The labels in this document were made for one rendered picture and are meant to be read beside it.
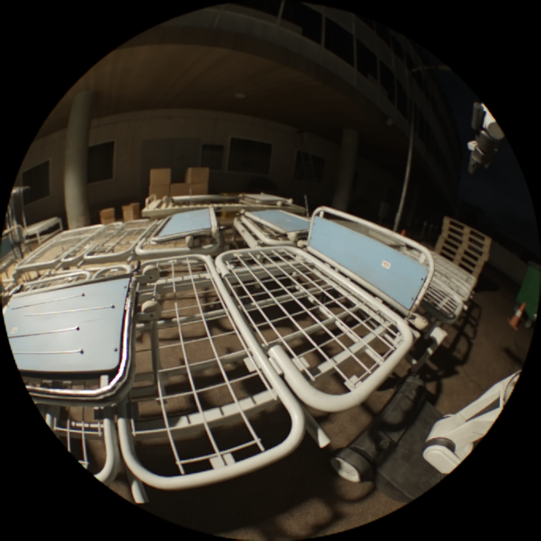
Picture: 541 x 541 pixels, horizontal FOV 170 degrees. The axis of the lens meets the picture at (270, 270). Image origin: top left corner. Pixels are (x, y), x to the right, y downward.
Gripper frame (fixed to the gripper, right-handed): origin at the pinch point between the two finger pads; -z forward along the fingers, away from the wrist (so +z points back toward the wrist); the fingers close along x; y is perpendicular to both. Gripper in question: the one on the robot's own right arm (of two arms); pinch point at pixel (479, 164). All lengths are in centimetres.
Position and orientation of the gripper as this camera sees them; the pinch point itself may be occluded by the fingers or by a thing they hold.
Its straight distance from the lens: 91.6
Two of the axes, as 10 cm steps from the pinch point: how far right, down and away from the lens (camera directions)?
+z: -6.0, -1.9, -7.8
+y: 1.5, 9.3, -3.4
